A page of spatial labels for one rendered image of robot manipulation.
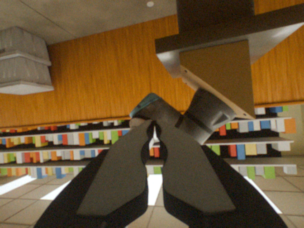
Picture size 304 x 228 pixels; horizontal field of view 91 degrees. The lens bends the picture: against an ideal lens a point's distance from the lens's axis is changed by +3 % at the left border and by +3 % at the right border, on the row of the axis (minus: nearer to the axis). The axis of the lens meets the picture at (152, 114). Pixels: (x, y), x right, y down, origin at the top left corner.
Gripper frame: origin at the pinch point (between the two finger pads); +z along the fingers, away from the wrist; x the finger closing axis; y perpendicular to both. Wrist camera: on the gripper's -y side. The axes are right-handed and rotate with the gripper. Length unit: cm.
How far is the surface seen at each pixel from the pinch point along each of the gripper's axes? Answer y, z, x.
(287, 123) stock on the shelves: 101, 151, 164
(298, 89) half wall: 47, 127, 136
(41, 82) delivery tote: 35, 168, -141
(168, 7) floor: -33, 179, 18
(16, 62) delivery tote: 9, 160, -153
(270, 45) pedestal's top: -2.3, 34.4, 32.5
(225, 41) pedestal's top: -4.4, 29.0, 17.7
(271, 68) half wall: 28, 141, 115
